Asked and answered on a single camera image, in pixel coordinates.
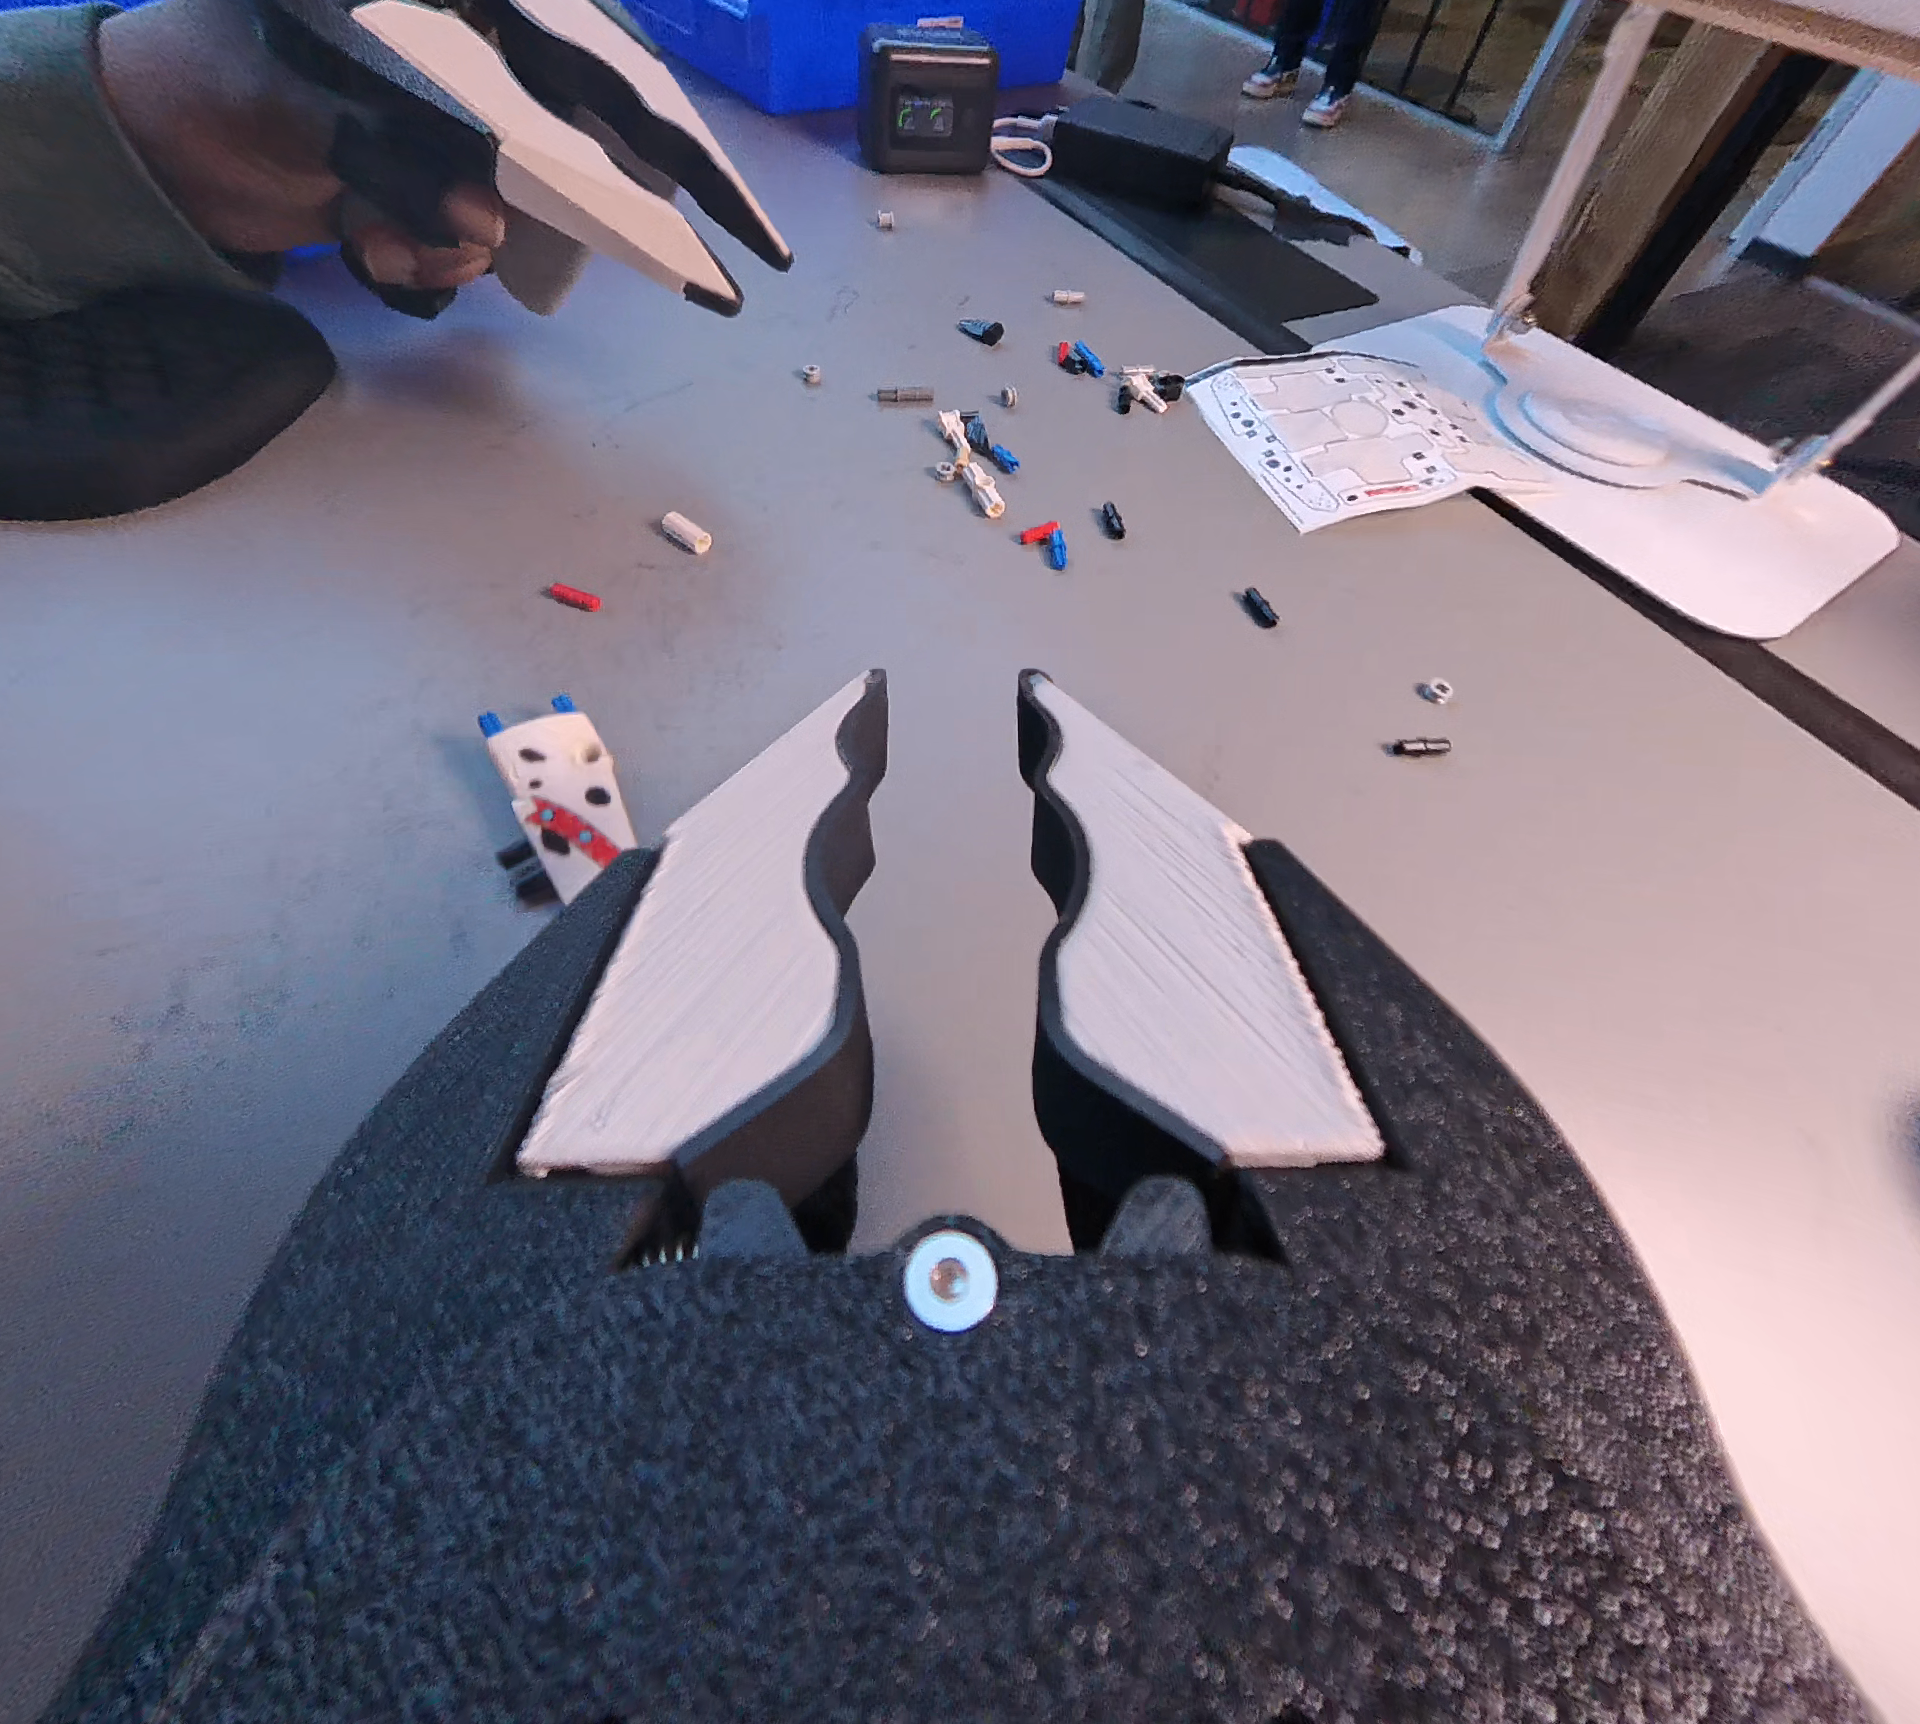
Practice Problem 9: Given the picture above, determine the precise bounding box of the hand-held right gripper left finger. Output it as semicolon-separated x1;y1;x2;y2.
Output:
514;668;894;1256

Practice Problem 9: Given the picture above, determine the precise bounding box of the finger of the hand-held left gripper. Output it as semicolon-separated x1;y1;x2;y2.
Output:
477;0;796;272
354;0;746;319

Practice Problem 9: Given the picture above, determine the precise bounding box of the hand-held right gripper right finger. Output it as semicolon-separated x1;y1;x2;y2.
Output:
1014;668;1388;1256

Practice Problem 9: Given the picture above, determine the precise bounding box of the white spotted lego panel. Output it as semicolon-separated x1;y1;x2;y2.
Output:
477;692;645;911

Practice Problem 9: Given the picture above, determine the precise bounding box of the person's left forearm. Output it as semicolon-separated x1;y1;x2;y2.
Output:
0;0;279;325

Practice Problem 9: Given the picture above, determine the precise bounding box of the lego sticker sheet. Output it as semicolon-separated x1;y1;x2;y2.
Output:
1182;347;1557;537

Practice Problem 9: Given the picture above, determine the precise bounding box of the person's left hand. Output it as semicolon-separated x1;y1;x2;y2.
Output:
100;0;514;324

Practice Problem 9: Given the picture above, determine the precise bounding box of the black device with green display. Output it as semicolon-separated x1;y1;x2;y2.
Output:
857;21;1002;179

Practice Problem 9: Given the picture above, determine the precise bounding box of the black textured pad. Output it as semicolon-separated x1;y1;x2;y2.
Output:
0;279;341;525

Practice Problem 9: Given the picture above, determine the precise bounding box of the black power adapter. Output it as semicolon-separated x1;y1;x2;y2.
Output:
1047;95;1239;211

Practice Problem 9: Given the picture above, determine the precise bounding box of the black table mat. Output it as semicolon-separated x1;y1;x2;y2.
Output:
1016;157;1386;355

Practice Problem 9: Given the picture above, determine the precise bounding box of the white wooden book stand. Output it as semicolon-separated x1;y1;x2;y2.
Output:
1333;0;1920;641

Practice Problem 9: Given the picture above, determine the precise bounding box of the crumpled plastic wrapper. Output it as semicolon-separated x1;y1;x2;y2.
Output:
1221;143;1427;261

